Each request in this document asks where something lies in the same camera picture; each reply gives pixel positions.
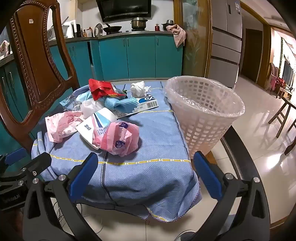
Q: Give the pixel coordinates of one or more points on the round pot lid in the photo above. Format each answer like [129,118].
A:
[97,30]

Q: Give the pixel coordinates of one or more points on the black pot with steel bowl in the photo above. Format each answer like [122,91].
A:
[167,26]

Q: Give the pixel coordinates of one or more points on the pale pink printed wrapper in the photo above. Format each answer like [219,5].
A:
[60,127]

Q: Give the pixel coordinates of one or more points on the red snack bag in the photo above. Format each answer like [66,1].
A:
[98,89]

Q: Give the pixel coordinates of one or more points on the carved wooden chair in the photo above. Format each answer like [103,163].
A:
[34,46]

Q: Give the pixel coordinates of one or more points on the white dish rack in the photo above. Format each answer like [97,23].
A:
[62,30]

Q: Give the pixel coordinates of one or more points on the white packet with blue stripes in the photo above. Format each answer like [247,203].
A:
[97,122]

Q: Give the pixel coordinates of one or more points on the black range hood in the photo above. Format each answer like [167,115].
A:
[124,9]

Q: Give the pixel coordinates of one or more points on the dark wooden stool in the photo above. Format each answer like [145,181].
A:
[281,111]

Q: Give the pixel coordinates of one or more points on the white plastic lattice basket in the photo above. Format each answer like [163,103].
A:
[203,132]

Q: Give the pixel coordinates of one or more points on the flat screen television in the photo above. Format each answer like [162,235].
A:
[287,73]

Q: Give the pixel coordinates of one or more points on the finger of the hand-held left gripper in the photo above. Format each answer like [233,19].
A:
[34,166]
[15,155]

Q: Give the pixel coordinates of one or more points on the pink hanging cloth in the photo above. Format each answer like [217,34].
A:
[179,36]

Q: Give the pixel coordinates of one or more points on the light blue cloth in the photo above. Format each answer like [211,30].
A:
[120,104]

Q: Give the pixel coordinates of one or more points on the black wok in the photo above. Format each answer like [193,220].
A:
[113,29]

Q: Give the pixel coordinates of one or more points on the white wrapper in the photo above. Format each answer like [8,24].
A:
[138,89]

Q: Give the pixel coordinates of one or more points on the small red bottle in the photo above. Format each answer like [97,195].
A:
[157,27]

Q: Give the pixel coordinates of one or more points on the clear plastic bin liner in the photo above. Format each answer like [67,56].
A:
[178,102]

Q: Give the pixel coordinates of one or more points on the white and blue medicine box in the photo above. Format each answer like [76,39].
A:
[148,102]

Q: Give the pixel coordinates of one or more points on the pink wrapper with purple logo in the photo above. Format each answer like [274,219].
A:
[120,139]

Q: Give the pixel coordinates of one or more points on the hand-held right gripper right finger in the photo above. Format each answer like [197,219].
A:
[208,176]

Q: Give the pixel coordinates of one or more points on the brown wooden door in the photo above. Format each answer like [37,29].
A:
[252,55]

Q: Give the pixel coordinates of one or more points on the steel cooking pot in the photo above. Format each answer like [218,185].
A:
[138,24]

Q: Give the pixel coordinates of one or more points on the clear printed plastic wrapper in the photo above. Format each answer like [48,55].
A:
[67,102]

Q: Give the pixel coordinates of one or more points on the white plastic bag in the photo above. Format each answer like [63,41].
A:
[91,107]

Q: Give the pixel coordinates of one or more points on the blue checked cloth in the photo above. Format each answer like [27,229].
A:
[138,173]

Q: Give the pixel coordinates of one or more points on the wood framed glass partition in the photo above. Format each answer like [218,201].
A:
[196,46]

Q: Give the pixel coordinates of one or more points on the silver refrigerator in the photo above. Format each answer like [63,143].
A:
[227,46]

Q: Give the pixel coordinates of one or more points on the pink chairs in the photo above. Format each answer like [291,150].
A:
[276,81]

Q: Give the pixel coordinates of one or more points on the teal kitchen cabinets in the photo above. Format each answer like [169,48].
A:
[141,58]

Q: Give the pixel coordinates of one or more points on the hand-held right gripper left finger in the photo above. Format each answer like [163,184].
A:
[82,172]

